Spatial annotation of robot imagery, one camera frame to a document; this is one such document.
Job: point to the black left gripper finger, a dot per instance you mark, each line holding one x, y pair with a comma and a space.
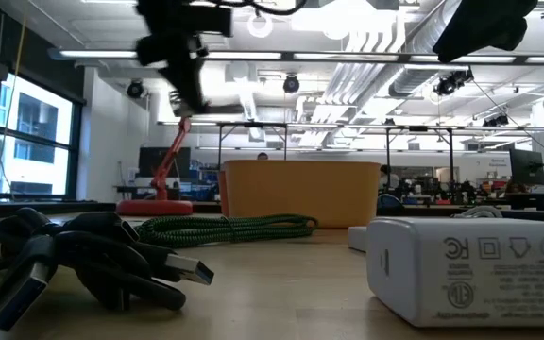
187, 85

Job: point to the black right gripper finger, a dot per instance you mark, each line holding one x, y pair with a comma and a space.
463, 33

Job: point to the white power adapter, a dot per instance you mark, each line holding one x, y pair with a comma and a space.
418, 269

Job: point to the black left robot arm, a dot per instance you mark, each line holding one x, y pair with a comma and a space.
182, 19

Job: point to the orange plastic bin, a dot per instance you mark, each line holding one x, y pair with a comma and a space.
222, 193

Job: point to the yellow plastic bin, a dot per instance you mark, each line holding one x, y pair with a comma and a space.
300, 193

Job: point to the black ceiling spotlight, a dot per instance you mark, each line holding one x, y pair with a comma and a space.
291, 84
135, 89
451, 82

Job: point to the black rig stand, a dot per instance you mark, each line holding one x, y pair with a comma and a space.
418, 128
253, 124

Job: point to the person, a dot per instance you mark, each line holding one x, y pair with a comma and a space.
262, 156
387, 177

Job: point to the red desk lamp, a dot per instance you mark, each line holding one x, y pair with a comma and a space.
154, 208

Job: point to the black desk monitor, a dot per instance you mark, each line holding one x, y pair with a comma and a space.
527, 167

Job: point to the black framed window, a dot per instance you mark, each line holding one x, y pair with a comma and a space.
36, 123

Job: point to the blue chair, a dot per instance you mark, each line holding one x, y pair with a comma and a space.
387, 205

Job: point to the black wall monitor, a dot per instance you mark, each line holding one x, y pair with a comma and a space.
149, 163

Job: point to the black aluminium table frame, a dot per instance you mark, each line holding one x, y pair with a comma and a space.
40, 208

